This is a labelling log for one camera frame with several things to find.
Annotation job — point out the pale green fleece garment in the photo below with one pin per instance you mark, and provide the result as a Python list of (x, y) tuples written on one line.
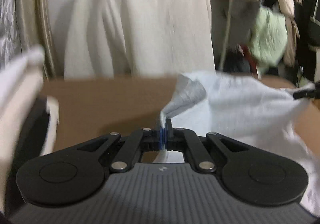
[(268, 36)]

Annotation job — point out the dark bag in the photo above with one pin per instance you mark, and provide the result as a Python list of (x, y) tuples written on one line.
[(236, 62)]

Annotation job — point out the cream quilt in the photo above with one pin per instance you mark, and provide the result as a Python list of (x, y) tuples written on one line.
[(137, 23)]

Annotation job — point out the white folded garment black trim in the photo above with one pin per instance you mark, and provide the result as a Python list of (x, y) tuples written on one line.
[(51, 123)]

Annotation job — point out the beige curtain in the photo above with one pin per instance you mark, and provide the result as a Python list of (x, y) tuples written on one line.
[(35, 13)]

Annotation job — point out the light grey sweatshirt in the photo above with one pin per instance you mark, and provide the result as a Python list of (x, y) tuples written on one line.
[(237, 108)]

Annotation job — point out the red item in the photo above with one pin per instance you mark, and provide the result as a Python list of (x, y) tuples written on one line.
[(250, 58)]

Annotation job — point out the cream folded garment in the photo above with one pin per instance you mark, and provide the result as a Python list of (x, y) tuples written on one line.
[(22, 103)]

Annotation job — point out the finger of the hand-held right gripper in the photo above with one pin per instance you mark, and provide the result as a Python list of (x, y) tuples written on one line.
[(303, 93)]

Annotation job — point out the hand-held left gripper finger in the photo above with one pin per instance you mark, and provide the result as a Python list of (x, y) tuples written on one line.
[(161, 136), (167, 136)]

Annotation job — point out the grey hanging cloth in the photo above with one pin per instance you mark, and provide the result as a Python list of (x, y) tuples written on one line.
[(240, 18)]

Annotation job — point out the silver crinkled curtain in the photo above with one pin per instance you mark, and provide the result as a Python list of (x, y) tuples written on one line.
[(7, 13)]

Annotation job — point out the white folded top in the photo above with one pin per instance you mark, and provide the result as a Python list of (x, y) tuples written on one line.
[(17, 68)]

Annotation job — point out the black jacket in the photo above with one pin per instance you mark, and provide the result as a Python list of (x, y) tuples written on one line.
[(308, 21)]

